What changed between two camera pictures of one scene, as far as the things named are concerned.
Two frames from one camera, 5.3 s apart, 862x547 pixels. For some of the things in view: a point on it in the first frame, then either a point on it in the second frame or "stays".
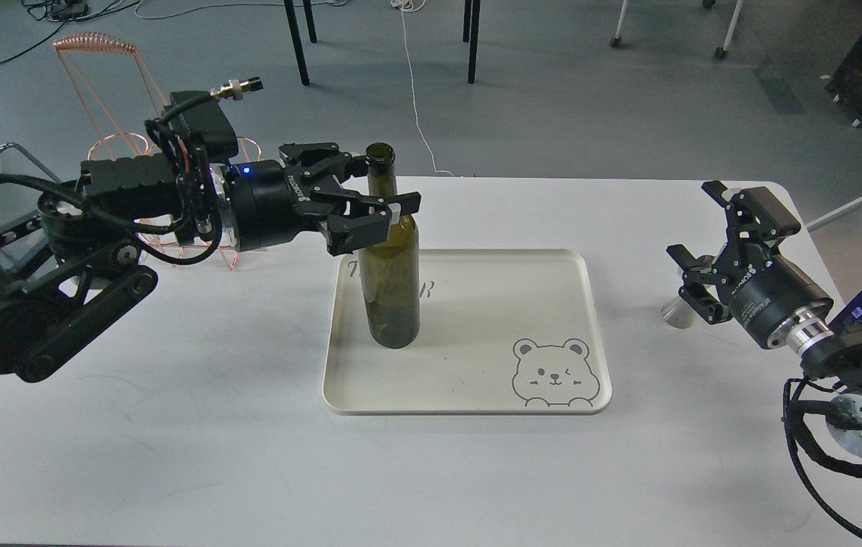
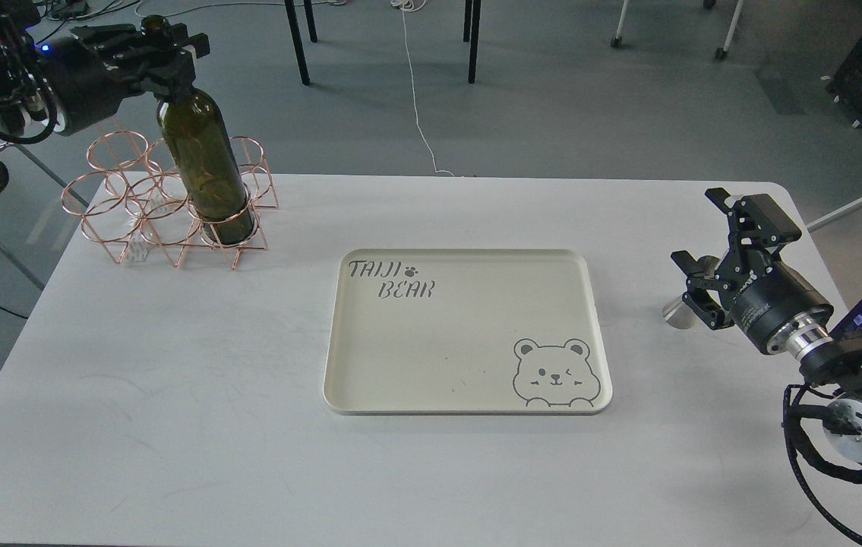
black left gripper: (270, 206) to (86, 86)
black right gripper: (760, 293) stays
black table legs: (298, 52) stays
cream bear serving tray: (500, 331) stays
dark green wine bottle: (389, 274) to (202, 147)
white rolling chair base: (720, 52) stays
